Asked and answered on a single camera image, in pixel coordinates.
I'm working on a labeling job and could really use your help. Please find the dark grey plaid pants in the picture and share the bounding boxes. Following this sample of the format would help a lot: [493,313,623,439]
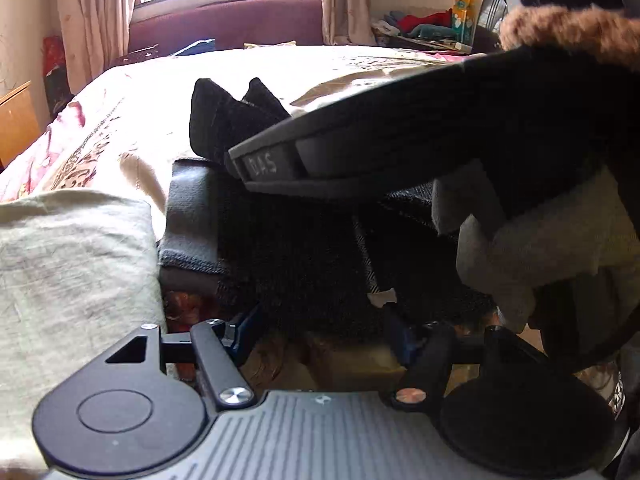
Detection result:
[160,80,495,338]

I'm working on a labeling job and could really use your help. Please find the right white gloved hand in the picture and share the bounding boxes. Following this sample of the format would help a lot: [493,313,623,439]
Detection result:
[432,164,639,333]

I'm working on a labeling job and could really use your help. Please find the clutter on bedside table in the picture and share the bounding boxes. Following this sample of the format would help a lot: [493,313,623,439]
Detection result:
[371,0,475,54]

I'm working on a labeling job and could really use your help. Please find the white folded cloth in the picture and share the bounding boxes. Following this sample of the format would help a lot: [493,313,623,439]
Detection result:
[1,190,165,479]

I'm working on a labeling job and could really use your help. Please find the beige curtain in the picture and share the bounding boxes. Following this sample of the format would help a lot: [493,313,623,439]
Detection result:
[56,0,136,94]
[321,0,375,46]

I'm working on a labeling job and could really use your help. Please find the beige floral bedspread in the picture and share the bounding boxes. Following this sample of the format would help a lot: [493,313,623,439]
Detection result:
[1,46,480,236]

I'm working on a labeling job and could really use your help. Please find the wooden tv cabinet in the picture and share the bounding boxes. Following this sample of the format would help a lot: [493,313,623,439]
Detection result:
[0,81,41,168]

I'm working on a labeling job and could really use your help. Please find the maroon bed headboard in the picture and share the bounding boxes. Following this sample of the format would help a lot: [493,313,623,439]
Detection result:
[129,0,323,56]

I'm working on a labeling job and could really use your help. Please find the brown fuzzy hair tie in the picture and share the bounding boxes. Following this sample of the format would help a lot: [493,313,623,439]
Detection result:
[498,3,640,73]

